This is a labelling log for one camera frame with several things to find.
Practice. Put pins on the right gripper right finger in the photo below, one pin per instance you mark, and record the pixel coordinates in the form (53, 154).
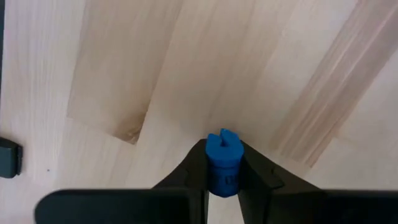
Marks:
(261, 177)

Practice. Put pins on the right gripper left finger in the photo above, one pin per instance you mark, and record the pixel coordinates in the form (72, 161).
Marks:
(186, 174)

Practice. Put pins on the blue eraser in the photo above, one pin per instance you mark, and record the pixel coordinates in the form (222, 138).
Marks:
(224, 155)

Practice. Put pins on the black table edge bracket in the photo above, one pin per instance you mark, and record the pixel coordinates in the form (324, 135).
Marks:
(9, 157)

